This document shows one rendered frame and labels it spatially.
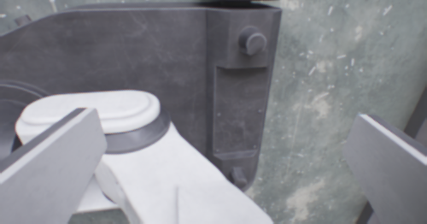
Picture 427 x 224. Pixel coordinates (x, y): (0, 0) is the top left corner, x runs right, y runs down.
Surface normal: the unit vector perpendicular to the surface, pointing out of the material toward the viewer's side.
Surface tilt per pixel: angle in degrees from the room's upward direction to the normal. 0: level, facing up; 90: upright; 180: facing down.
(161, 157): 90
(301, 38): 0
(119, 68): 0
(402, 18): 0
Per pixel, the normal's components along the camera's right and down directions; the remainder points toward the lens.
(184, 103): 0.18, 0.49
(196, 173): 0.02, -0.87
